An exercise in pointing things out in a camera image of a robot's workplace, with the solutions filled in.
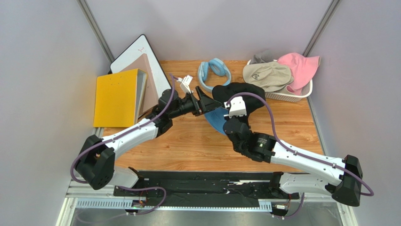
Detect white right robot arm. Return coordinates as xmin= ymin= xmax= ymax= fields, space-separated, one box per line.
xmin=223 ymin=117 xmax=363 ymax=207

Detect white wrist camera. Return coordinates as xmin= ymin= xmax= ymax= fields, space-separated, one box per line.
xmin=177 ymin=75 xmax=193 ymax=94
xmin=224 ymin=96 xmax=247 ymax=118

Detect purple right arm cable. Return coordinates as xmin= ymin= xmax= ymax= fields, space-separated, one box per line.
xmin=225 ymin=91 xmax=375 ymax=219

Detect white perforated plastic basket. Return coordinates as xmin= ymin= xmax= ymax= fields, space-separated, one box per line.
xmin=242 ymin=61 xmax=313 ymax=102

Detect light blue headphones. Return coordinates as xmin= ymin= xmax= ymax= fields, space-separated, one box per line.
xmin=197 ymin=58 xmax=232 ymax=93

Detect pink bucket hat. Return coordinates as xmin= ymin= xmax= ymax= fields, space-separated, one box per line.
xmin=277 ymin=53 xmax=321 ymax=96

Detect white board black frame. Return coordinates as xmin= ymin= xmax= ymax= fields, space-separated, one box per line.
xmin=110 ymin=34 xmax=171 ymax=97

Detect black bucket hat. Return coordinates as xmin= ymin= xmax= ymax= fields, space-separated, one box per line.
xmin=212 ymin=82 xmax=266 ymax=118

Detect yellow binder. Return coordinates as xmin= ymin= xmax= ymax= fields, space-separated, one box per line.
xmin=93 ymin=69 xmax=147 ymax=128

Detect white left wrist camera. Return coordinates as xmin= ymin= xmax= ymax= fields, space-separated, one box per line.
xmin=177 ymin=75 xmax=193 ymax=94

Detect blue bucket hat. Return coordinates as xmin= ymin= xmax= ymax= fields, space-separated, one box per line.
xmin=204 ymin=107 xmax=228 ymax=136

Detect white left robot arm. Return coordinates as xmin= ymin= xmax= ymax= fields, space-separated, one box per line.
xmin=72 ymin=87 xmax=222 ymax=190

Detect grey hat in basket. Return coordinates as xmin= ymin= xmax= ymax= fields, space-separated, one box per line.
xmin=249 ymin=49 xmax=274 ymax=65

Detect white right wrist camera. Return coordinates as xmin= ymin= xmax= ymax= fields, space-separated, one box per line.
xmin=224 ymin=96 xmax=247 ymax=118

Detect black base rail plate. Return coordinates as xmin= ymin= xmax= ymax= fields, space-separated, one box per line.
xmin=113 ymin=171 xmax=300 ymax=208

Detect pink brown folder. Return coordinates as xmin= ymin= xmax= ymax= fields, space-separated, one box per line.
xmin=122 ymin=54 xmax=159 ymax=117

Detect beige bucket hat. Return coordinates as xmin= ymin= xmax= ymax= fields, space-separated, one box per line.
xmin=242 ymin=61 xmax=294 ymax=92

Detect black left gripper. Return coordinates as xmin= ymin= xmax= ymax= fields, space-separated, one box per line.
xmin=169 ymin=86 xmax=222 ymax=119

